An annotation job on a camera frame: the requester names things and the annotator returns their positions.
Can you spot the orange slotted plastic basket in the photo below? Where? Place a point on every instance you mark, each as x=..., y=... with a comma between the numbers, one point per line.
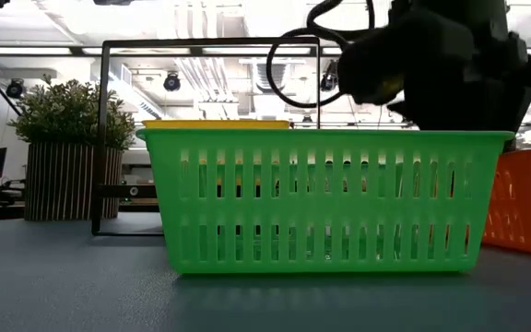
x=528, y=203

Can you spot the green slotted plastic basket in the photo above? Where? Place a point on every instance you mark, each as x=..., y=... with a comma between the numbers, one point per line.
x=321, y=209

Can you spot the yellow slotted plastic basket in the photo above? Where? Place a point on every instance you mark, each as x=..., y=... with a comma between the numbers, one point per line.
x=215, y=124

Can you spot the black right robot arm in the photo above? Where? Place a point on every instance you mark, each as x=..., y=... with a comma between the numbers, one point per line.
x=450, y=7

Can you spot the black ceiling spotlight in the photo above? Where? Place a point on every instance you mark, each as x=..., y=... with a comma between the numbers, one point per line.
x=15, y=87
x=329, y=80
x=172, y=82

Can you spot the ceiling ventilation grille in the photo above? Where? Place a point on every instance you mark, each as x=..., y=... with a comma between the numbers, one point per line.
x=277, y=76

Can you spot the green plant in striped pot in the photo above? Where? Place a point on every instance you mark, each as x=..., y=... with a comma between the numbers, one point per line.
x=62, y=115

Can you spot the wooden shelf with black frame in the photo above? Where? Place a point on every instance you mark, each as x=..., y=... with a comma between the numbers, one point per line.
x=201, y=42

